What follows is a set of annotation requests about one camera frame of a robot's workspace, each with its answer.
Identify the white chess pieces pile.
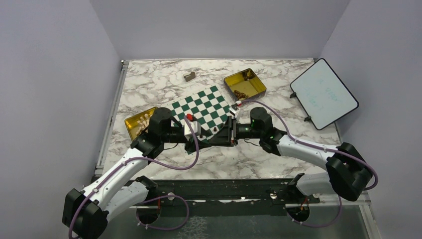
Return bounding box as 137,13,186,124
136,114,150,135

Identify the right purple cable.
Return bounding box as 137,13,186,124
235,99,379,229

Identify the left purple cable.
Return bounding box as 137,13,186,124
67,115,201,239

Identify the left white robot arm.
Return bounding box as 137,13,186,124
62,108,202,239

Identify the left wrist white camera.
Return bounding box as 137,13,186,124
184,114,202,138

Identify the green white chess board mat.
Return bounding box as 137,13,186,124
163,85,233,146

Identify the gold tin with white pieces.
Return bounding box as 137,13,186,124
124,107,157,141

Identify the wrist white camera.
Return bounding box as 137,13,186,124
229,101,242,119
184,114,202,138

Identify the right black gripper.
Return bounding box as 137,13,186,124
209,116,262,147

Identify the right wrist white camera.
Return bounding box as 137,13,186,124
229,101,242,119

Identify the gold tin with dark pieces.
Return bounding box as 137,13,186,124
223,68,267,102

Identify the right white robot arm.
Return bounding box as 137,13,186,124
207,107,374,203

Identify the small grey tan clip device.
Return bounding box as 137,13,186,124
183,72,196,82

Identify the purple cable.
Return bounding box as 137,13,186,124
235,99,379,229
67,115,201,239

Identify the black metal base frame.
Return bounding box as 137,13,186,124
92,178,372,219

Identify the small whiteboard tablet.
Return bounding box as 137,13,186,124
290,58,359,130

